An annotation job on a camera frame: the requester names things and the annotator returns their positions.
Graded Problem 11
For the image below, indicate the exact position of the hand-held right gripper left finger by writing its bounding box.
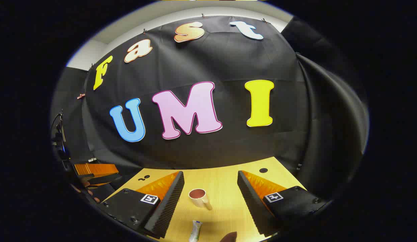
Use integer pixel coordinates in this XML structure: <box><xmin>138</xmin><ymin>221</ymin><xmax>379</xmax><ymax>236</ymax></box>
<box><xmin>97</xmin><ymin>171</ymin><xmax>185</xmax><ymax>240</ymax></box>

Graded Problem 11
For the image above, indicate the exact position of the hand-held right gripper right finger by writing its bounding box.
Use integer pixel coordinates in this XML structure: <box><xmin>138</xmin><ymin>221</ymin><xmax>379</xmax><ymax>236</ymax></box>
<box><xmin>237</xmin><ymin>170</ymin><xmax>328</xmax><ymax>237</ymax></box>

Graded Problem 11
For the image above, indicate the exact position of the beige cup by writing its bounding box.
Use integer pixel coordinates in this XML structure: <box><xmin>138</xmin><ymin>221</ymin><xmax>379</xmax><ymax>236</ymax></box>
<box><xmin>189</xmin><ymin>189</ymin><xmax>213</xmax><ymax>211</ymax></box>

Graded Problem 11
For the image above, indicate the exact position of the white toothpaste tube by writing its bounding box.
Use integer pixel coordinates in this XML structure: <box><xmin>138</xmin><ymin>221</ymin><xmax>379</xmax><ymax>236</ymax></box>
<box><xmin>189</xmin><ymin>220</ymin><xmax>203</xmax><ymax>242</ymax></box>

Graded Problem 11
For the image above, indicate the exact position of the wooden desktop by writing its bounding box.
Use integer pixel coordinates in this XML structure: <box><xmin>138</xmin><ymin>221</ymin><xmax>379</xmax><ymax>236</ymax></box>
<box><xmin>104</xmin><ymin>156</ymin><xmax>308</xmax><ymax>242</ymax></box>

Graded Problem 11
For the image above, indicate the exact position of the dark equipment stand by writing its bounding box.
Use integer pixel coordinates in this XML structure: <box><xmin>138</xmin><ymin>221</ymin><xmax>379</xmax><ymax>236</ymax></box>
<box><xmin>51</xmin><ymin>109</ymin><xmax>72</xmax><ymax>170</ymax></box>

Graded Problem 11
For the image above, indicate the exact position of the black backdrop cloth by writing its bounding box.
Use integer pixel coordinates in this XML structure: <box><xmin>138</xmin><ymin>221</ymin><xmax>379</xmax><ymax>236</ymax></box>
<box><xmin>50</xmin><ymin>15</ymin><xmax>369</xmax><ymax>178</ymax></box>

